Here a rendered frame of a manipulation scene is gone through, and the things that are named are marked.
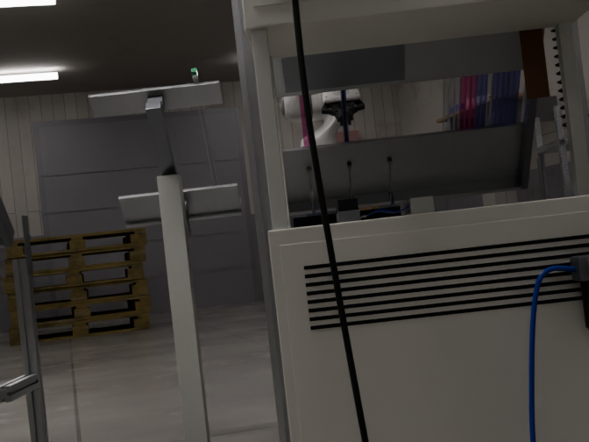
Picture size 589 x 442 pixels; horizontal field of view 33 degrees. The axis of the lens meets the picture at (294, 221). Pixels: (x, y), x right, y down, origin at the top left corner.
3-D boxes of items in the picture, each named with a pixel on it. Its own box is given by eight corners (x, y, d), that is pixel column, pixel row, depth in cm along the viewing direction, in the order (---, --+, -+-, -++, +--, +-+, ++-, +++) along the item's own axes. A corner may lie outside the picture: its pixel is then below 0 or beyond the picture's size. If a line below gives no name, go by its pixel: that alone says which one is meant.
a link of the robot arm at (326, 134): (300, 159, 341) (292, 89, 341) (352, 153, 343) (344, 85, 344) (303, 155, 329) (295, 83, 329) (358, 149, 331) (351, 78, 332)
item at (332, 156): (284, 206, 280) (283, 199, 282) (519, 180, 279) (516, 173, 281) (277, 155, 267) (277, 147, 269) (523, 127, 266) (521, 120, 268)
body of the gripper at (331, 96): (319, 79, 277) (322, 97, 268) (356, 74, 277) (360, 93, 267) (322, 103, 281) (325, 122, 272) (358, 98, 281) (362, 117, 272)
